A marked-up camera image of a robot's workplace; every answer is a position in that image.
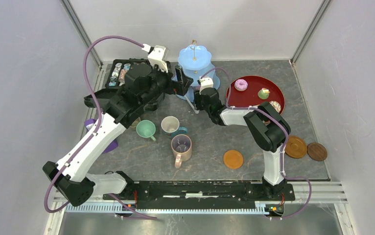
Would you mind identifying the white mug blue handle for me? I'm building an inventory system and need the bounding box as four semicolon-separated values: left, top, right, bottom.
161;116;188;138

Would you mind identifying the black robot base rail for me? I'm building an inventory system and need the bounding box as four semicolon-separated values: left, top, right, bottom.
54;180;347;218

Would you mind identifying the black poker chip case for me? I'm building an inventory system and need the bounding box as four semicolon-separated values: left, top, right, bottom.
84;58;165;112

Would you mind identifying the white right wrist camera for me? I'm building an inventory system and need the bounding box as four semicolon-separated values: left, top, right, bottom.
198;76;213;94

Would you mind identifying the dark brown wooden coaster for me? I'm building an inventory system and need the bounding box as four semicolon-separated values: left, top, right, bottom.
307;142;328;162

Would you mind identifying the round red serving tray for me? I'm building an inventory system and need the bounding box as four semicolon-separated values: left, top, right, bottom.
226;75;285;114

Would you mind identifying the light orange wooden coaster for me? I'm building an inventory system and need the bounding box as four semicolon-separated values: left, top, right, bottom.
223;150;243;169

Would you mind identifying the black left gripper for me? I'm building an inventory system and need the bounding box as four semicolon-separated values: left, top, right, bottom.
140;60;193;106

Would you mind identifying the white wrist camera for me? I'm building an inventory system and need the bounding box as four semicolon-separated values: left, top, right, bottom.
142;44;169;73
198;76;213;94

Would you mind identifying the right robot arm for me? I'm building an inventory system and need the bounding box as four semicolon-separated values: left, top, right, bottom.
194;88;291;200

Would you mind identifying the purple sprinkled donut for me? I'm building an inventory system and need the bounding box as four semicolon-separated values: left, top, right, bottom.
234;79;248;92

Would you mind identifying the small olive green cup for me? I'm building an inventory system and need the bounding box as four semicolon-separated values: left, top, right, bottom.
130;117;141;129

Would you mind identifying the blue three-tier cake stand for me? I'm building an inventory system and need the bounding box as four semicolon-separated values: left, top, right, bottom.
178;43;215;104

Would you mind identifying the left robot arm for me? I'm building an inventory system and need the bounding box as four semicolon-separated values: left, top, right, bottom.
43;64;193;207

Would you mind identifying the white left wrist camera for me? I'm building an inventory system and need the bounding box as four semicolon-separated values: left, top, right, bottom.
142;44;169;73

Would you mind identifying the green mousse cake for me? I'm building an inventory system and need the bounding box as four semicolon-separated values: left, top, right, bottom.
258;88;270;100

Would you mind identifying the white chocolate drizzled donut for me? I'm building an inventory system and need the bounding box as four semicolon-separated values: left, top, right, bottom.
269;100;282;113

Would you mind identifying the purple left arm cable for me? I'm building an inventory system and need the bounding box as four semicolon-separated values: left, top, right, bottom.
43;35;146;214

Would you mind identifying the rose gold marble mug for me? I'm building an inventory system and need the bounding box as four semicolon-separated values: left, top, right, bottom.
171;134;192;168

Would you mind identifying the mint green cup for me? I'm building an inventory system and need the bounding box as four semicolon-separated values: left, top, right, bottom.
136;120;156;141

